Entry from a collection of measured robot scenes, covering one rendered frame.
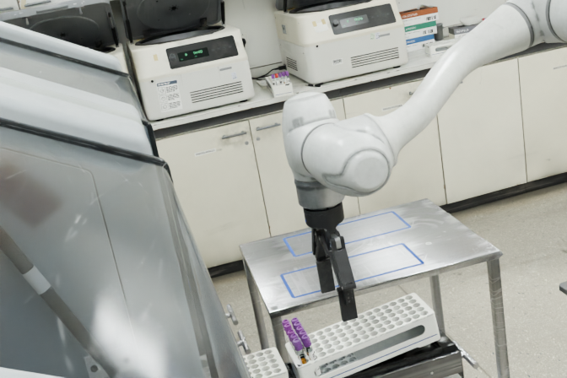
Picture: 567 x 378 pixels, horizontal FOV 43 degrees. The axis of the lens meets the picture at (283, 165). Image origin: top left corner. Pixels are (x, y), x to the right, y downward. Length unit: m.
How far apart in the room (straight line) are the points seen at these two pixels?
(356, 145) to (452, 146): 3.00
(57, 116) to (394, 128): 0.55
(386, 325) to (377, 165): 0.46
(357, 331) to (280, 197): 2.38
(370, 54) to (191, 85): 0.95
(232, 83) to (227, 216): 0.69
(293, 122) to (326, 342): 0.47
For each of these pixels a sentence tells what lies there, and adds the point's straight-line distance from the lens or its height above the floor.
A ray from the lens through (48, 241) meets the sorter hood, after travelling 0.58.
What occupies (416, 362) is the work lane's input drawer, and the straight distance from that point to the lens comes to 1.53.
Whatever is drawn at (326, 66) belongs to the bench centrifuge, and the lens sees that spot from 3.76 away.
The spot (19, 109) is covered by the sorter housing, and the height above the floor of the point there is 1.50.
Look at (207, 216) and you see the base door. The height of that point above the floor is 0.37.
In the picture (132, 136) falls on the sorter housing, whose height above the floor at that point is 1.44.
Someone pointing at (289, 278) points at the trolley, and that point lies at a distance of 1.89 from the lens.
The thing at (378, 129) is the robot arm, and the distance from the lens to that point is 1.18.
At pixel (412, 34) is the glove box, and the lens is 4.35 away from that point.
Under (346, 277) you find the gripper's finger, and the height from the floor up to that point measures 1.05.
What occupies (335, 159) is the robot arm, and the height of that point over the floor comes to 1.31.
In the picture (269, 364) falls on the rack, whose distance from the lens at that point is 1.47.
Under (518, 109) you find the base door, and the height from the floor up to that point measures 0.53.
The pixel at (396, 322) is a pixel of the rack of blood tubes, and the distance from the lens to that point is 1.50.
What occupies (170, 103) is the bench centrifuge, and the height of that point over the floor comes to 0.98.
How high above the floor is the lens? 1.65
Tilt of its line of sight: 17 degrees down
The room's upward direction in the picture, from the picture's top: 10 degrees counter-clockwise
